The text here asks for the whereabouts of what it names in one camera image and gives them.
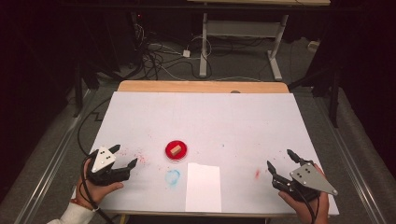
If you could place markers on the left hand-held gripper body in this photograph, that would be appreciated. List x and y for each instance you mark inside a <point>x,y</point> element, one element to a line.
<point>102,160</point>

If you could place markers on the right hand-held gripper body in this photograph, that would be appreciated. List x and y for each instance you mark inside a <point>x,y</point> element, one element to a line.
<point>306,179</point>

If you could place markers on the small wooden stamp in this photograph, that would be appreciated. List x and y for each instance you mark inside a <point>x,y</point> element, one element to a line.
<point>175,150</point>

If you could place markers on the round red ink pad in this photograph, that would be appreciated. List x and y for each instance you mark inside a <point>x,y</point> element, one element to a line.
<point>182,146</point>

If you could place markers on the person's right hand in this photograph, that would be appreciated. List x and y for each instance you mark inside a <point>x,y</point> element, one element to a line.
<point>306,208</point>

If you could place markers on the person's left hand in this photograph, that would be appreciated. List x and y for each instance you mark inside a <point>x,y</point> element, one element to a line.
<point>98,190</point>

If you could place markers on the black stand leg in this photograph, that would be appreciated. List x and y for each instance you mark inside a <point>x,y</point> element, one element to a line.
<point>77,93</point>

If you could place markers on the large white board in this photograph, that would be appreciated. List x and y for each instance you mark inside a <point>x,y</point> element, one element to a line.
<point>218,124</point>

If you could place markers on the white paper sheet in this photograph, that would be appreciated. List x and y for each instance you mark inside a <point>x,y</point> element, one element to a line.
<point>203,189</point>

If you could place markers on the wooden table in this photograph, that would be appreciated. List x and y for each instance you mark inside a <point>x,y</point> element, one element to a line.
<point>202,86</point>

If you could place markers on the white power strip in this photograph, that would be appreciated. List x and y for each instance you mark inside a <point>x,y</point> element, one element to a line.
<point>313,45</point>

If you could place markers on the white power adapter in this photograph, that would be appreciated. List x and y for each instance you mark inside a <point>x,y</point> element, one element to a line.
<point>186,53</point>

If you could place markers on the metal floor rail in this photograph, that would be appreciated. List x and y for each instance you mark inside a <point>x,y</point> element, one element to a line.
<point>53,152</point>
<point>351,161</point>

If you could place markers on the black stand frame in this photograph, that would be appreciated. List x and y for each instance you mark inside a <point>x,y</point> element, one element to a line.
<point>333,102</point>

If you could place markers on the white desk frame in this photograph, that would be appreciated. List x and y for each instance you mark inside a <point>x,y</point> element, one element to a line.
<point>243,29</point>

